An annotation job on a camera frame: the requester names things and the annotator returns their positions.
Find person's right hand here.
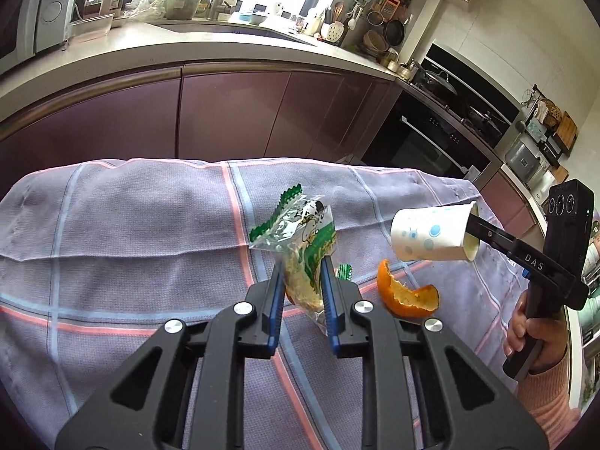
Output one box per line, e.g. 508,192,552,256
504,300,569,371

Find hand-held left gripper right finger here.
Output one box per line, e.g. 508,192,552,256
320,257,550,450

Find small metal pots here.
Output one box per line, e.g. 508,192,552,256
382,49,418,80

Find crumpled clear plastic bag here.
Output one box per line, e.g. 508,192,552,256
124,0,165,22

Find black hanging frying pan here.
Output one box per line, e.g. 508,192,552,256
383,19,406,45

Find clear green-edged plastic wrapper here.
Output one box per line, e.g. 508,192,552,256
248,185,353,336

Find orange peel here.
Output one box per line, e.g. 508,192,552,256
377,259,440,317

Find white blue-dotted paper cup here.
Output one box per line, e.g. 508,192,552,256
390,201,480,263

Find purple checked tablecloth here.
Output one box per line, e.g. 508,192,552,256
0,157,540,450

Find lidded pan on stove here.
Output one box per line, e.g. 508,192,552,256
417,69,458,97

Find person's right forearm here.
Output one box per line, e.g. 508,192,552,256
516,344,584,439

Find white microwave oven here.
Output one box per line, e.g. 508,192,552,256
0,0,85,73

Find clear plastic tray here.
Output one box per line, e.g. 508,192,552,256
69,13,116,41

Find purple kitchen counter cabinets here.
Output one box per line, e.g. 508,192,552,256
0,19,404,188

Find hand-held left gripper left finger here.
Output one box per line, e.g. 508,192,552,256
55,265,288,450

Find woven colander basket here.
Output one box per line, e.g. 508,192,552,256
364,30,389,52

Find black built-in oven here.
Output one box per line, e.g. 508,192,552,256
361,89,504,183

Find black pan on stove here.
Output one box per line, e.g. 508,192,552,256
466,108,512,127

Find bag of green vegetables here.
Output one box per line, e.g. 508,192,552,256
162,0,202,20

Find wooden cutting board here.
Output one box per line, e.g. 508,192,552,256
558,111,578,148

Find metal storage box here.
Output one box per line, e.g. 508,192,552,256
506,138,545,179

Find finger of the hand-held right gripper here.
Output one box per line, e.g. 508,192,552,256
468,216,516,247
475,238,513,260

